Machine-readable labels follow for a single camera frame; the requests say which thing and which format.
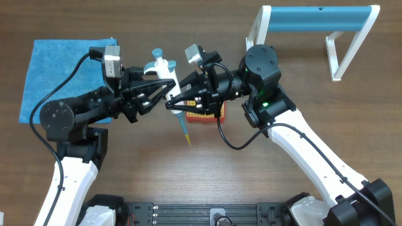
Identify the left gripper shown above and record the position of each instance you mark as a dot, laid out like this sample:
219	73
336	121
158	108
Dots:
127	103

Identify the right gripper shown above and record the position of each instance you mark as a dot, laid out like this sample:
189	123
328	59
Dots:
215	94

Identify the white pipette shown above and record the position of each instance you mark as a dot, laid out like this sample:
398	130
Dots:
165	72

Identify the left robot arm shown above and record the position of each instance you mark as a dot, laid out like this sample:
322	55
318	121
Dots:
72	182

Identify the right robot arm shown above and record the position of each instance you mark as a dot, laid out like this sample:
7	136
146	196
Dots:
301	150

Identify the red and yellow tip box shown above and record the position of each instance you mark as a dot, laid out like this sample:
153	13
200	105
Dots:
201	118

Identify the blue cloth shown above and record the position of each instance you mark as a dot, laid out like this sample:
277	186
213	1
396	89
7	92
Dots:
50	69

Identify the white and blue stand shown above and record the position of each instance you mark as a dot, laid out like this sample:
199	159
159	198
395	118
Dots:
314	19

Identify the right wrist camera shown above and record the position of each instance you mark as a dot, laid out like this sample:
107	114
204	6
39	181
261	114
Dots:
192	54

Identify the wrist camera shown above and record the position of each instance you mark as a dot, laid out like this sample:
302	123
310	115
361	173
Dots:
112	62
192	54

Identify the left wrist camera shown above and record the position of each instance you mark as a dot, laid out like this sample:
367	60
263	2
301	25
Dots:
112	62

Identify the mounting rail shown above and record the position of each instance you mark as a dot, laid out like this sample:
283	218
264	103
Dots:
188	213

